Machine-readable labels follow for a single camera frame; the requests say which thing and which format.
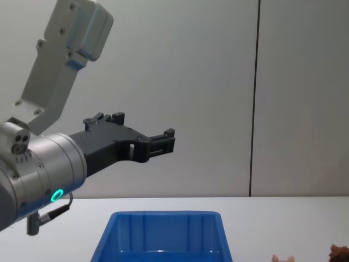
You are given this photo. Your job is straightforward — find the thin dark cable silver plug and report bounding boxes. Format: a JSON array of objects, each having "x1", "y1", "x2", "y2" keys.
[{"x1": 26, "y1": 192, "x2": 74, "y2": 236}]

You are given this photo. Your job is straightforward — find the brown fuzzy object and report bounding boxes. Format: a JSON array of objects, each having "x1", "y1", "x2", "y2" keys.
[{"x1": 328, "y1": 244, "x2": 349, "y2": 262}]

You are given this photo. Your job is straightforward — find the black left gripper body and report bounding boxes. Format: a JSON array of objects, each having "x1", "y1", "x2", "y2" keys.
[{"x1": 68, "y1": 121, "x2": 151, "y2": 178}]

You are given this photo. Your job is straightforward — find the blue plastic bin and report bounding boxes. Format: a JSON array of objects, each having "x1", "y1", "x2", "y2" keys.
[{"x1": 89, "y1": 210, "x2": 234, "y2": 262}]

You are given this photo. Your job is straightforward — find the small pink object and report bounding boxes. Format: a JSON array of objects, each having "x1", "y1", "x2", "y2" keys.
[{"x1": 272, "y1": 254, "x2": 296, "y2": 262}]

